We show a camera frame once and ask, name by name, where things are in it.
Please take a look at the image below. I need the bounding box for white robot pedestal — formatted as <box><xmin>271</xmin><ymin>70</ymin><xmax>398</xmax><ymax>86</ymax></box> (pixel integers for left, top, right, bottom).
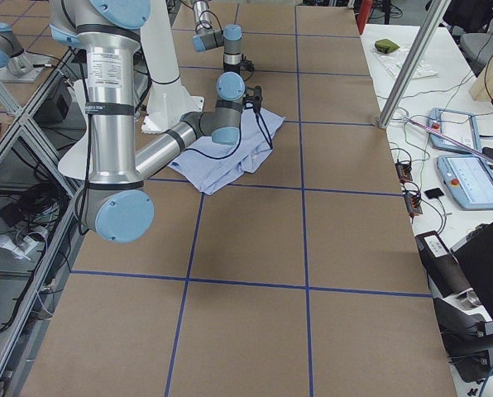
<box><xmin>141</xmin><ymin>0</ymin><xmax>204</xmax><ymax>134</ymax></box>

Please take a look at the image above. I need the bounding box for light blue striped shirt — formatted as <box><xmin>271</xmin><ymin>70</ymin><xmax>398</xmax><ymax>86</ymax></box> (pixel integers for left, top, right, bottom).
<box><xmin>168</xmin><ymin>108</ymin><xmax>285</xmax><ymax>195</ymax></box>

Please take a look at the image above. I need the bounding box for aluminium frame rack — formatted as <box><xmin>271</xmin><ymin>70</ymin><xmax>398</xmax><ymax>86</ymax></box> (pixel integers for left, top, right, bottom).
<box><xmin>0</xmin><ymin>50</ymin><xmax>84</xmax><ymax>396</ymax></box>

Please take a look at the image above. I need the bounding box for upper teach pendant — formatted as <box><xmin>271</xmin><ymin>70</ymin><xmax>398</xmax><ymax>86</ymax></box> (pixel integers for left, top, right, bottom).
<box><xmin>424</xmin><ymin>108</ymin><xmax>493</xmax><ymax>155</ymax></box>

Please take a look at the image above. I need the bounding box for small black device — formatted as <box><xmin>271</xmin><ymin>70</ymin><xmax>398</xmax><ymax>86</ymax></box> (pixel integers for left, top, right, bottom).
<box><xmin>424</xmin><ymin>188</ymin><xmax>445</xmax><ymax>199</ymax></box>

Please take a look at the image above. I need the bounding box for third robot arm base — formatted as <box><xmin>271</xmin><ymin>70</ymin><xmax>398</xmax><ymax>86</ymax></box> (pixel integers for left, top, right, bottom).
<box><xmin>0</xmin><ymin>22</ymin><xmax>50</xmax><ymax>83</ymax></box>

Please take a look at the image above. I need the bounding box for black machine with label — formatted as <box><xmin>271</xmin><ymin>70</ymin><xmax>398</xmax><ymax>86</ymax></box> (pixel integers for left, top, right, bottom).
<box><xmin>415</xmin><ymin>231</ymin><xmax>493</xmax><ymax>382</ymax></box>

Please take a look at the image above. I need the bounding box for aluminium frame post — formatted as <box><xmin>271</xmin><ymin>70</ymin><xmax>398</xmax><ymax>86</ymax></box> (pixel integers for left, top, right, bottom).
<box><xmin>377</xmin><ymin>0</ymin><xmax>451</xmax><ymax>129</ymax></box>

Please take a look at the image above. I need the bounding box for lower teach pendant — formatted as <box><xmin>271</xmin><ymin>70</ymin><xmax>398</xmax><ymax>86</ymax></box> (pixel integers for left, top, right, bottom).
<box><xmin>437</xmin><ymin>155</ymin><xmax>493</xmax><ymax>211</ymax></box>

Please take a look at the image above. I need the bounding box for red fire extinguisher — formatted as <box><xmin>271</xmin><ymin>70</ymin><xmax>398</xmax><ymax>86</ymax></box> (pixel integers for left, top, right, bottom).
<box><xmin>357</xmin><ymin>0</ymin><xmax>374</xmax><ymax>35</ymax></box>

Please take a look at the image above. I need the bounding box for clear plastic bag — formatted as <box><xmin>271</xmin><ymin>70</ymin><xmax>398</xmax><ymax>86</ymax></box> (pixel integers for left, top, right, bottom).
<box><xmin>376</xmin><ymin>52</ymin><xmax>440</xmax><ymax>79</ymax></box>

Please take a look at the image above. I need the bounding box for white plastic chair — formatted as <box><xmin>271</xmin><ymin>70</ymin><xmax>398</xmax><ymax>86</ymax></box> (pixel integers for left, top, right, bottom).
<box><xmin>58</xmin><ymin>80</ymin><xmax>107</xmax><ymax>184</ymax></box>

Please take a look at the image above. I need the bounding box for white power strip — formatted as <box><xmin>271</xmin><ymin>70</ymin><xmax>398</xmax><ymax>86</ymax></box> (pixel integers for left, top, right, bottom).
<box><xmin>0</xmin><ymin>232</ymin><xmax>47</xmax><ymax>261</ymax></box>

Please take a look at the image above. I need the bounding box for green cloth bundle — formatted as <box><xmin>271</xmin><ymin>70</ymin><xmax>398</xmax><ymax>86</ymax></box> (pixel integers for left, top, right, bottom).
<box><xmin>374</xmin><ymin>38</ymin><xmax>400</xmax><ymax>54</ymax></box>

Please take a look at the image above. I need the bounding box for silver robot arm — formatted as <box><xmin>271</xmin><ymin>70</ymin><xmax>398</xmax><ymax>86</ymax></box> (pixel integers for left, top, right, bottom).
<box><xmin>191</xmin><ymin>1</ymin><xmax>242</xmax><ymax>74</ymax></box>
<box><xmin>50</xmin><ymin>1</ymin><xmax>246</xmax><ymax>243</ymax></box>

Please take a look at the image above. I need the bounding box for teach pendant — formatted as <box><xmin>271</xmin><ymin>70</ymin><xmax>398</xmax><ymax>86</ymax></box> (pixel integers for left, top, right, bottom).
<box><xmin>424</xmin><ymin>108</ymin><xmax>493</xmax><ymax>155</ymax></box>
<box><xmin>437</xmin><ymin>155</ymin><xmax>493</xmax><ymax>211</ymax></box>

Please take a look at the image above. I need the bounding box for orange circuit board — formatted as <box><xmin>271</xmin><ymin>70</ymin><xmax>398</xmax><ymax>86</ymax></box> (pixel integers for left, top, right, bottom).
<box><xmin>395</xmin><ymin>161</ymin><xmax>413</xmax><ymax>183</ymax></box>
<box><xmin>403</xmin><ymin>190</ymin><xmax>423</xmax><ymax>218</ymax></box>

